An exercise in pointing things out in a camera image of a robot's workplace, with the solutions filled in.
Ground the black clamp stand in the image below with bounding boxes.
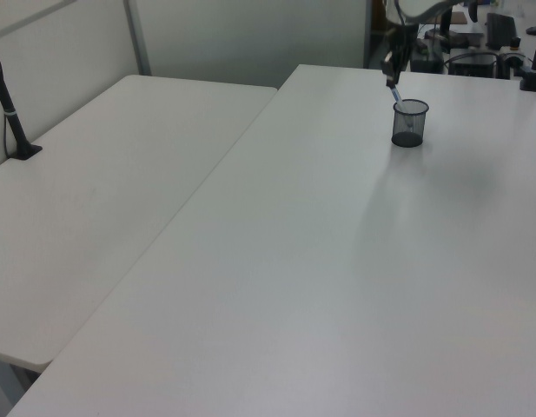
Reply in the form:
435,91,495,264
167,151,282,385
517,25,536,93

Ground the black equipment box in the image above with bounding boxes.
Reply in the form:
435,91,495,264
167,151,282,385
408,37,445,74

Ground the grey partition frame post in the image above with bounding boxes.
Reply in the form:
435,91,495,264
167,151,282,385
122,0,153,77

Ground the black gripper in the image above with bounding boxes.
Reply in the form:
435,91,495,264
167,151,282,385
379,23,414,89

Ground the black electronics unit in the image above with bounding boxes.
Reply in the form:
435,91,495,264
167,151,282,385
447,46,500,78

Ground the black mesh pen cup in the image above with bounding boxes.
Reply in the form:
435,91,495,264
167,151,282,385
390,98,431,148

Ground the dark monitor panel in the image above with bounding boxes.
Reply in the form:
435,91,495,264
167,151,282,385
484,11,519,50

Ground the white marker with blue cap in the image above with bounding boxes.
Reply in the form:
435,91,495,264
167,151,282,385
388,84,414,129

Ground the white side table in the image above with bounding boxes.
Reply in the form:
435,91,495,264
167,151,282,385
0,74,280,374

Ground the black camera stand pole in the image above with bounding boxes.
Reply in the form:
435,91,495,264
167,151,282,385
0,36,43,161

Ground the grey partition corner post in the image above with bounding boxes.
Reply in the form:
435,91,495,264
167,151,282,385
361,0,374,70

